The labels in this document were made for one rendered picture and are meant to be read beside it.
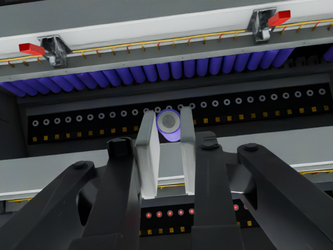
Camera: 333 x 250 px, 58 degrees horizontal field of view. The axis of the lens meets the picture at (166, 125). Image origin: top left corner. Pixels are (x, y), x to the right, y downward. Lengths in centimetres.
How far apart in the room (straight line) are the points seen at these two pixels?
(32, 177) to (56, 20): 21
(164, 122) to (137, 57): 23
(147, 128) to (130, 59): 26
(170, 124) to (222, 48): 23
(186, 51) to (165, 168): 16
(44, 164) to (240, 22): 32
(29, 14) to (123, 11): 12
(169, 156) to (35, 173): 18
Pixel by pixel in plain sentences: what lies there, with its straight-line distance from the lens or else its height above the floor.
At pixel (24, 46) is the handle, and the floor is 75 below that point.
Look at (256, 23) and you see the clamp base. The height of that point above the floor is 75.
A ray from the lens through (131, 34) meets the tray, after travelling 41.
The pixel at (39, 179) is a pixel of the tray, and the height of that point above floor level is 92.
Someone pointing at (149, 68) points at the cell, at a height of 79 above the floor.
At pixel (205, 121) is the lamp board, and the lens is 53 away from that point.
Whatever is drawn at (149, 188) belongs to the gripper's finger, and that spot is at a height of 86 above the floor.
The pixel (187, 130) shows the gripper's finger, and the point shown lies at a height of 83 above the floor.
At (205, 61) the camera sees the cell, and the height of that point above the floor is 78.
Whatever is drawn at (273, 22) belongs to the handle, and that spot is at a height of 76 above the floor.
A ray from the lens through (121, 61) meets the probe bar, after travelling 42.
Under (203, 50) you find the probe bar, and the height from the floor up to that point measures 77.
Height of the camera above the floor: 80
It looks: 9 degrees up
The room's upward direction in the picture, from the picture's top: 173 degrees clockwise
